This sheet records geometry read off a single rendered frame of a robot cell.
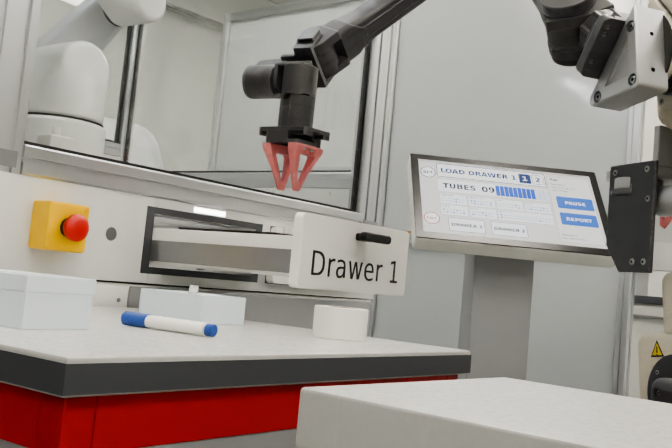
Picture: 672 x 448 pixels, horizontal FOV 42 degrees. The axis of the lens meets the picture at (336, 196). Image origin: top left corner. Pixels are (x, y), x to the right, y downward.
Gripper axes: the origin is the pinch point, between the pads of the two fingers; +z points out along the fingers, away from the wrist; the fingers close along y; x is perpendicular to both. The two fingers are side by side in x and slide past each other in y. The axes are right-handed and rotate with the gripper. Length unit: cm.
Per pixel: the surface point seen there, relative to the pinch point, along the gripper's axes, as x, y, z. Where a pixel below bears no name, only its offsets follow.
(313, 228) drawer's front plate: 6.9, -11.7, 6.9
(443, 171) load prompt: -94, 28, -15
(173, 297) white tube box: 24.5, -2.9, 18.5
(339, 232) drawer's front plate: 0.5, -11.7, 6.9
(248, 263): 8.0, -0.6, 13.1
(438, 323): -173, 71, 30
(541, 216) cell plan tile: -104, 3, -5
